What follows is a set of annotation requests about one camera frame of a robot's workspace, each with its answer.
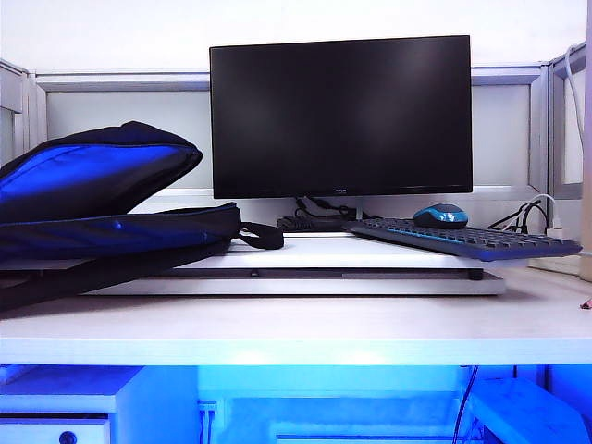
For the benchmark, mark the blue black computer mouse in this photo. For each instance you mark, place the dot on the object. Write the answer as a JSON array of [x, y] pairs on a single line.
[[439, 216]]

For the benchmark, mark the grey side partition panel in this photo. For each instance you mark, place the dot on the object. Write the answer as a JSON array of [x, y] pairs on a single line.
[[14, 92], [557, 139]]

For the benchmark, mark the white base board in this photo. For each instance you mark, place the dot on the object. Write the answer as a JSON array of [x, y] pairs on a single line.
[[324, 287]]

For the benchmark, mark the black round drawer knob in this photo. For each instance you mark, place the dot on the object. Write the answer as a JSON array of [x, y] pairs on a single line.
[[68, 437]]

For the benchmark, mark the white power plug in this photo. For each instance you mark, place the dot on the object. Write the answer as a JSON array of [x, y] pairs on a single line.
[[555, 232]]

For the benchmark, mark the wide grey partition panel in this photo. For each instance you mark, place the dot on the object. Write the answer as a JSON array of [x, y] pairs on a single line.
[[115, 106]]

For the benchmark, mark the black blue backpack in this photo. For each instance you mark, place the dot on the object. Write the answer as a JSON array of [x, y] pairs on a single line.
[[92, 222]]

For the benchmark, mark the white drawer cabinet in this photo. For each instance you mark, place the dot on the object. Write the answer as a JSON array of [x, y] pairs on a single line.
[[152, 407]]

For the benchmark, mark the black blue keyboard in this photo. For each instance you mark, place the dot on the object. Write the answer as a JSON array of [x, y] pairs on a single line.
[[485, 242]]

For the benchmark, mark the white box under desk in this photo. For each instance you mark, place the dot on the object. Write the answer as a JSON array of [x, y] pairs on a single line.
[[522, 411]]

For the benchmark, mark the black computer monitor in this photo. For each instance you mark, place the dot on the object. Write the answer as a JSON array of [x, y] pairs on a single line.
[[342, 115]]

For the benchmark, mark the white raised desk board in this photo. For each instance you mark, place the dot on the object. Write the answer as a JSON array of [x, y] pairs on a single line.
[[347, 254]]

